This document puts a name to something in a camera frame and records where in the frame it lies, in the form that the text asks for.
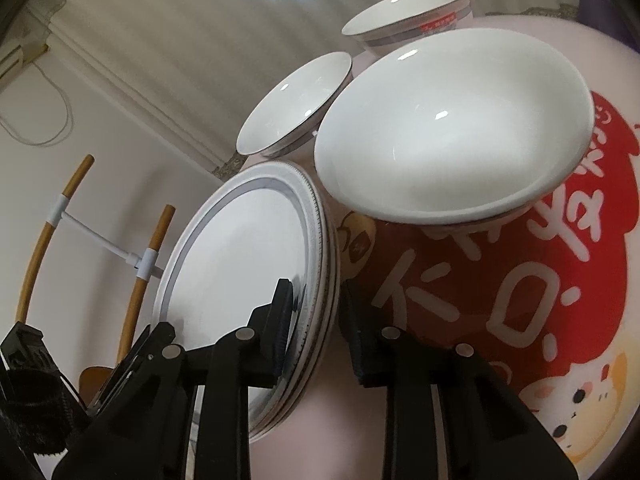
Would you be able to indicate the pink round table mat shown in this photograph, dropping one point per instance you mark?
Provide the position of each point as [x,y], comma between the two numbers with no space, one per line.
[529,322]

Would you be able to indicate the purple cloth on sofa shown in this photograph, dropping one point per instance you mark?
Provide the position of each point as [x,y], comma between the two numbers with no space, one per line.
[602,16]

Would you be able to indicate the small white bowl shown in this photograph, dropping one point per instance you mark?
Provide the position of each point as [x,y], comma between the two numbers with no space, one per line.
[290,113]

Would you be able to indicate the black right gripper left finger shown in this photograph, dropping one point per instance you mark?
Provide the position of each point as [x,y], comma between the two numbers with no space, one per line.
[250,357]

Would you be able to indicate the white curtain lace trim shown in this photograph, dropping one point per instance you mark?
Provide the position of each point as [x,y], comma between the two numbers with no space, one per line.
[194,69]

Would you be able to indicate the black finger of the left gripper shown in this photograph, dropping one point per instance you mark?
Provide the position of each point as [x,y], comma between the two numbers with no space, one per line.
[151,341]

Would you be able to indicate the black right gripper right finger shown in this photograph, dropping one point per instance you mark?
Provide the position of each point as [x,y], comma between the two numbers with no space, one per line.
[386,357]

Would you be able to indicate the white bowl red label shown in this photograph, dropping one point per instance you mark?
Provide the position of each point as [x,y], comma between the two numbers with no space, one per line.
[390,24]

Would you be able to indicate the white bowl grey band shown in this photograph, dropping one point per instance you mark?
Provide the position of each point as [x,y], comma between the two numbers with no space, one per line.
[459,127]

